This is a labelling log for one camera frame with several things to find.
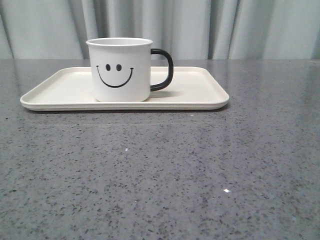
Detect pale grey-green curtain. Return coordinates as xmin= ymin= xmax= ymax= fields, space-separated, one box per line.
xmin=0 ymin=0 xmax=320 ymax=60

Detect cream rectangular plastic tray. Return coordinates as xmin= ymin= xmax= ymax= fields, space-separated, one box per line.
xmin=20 ymin=66 xmax=229 ymax=111

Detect white smiley mug black handle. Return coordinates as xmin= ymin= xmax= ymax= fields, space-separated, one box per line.
xmin=86 ymin=37 xmax=174 ymax=102

